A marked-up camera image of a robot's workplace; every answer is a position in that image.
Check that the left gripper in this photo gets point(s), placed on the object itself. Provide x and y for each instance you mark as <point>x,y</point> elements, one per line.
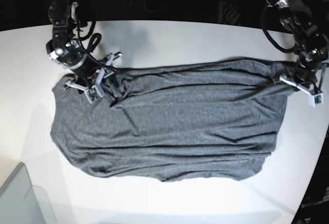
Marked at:
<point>305,77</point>

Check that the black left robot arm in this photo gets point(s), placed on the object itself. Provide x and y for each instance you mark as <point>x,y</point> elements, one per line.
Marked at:
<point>311,42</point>

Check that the grey t-shirt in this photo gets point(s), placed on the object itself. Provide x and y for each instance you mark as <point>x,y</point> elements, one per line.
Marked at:
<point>217,119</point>

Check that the grey tray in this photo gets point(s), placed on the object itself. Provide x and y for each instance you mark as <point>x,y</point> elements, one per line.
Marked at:
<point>21,202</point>

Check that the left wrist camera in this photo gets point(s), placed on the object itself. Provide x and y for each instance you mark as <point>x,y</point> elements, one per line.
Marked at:
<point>316,99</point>

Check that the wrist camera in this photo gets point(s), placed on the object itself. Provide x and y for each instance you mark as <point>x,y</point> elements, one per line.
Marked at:
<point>92,95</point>
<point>316,99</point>

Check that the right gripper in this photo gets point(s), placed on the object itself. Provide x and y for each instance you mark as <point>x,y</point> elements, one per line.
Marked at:
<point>84,71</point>

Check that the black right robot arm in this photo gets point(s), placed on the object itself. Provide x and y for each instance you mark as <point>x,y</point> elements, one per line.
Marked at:
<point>73,51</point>

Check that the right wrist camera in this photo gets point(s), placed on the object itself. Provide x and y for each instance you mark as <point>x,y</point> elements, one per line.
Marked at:
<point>92,95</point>

